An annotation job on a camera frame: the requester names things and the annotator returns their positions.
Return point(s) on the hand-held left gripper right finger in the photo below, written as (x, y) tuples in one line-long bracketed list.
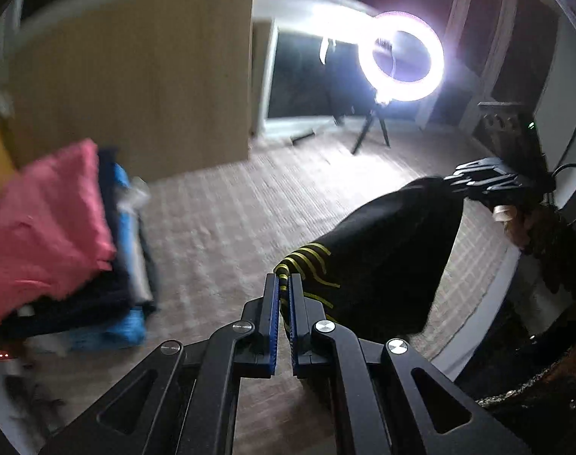
[(295, 327)]

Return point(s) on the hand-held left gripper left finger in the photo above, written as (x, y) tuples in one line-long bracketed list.
[(271, 322)]

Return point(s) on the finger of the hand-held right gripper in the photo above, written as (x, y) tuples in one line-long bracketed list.
[(496, 185), (482, 166)]

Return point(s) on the black shorts yellow stripes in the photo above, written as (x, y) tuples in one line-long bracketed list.
[(387, 256)]

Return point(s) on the person's right hand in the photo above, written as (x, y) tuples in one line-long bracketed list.
[(513, 225)]

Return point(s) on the plaid mat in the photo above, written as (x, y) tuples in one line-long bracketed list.
[(221, 227)]

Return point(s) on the grey garment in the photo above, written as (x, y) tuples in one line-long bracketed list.
[(138, 265)]

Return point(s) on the white garment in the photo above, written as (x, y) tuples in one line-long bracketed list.
[(134, 194)]

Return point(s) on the person's dark patterned clothing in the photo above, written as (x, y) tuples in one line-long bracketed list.
[(553, 388)]

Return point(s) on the pink shirt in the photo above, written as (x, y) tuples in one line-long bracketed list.
[(46, 227)]

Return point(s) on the white power strip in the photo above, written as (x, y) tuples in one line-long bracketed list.
[(8, 365)]

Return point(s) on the light wooden board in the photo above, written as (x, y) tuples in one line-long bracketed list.
[(150, 80)]

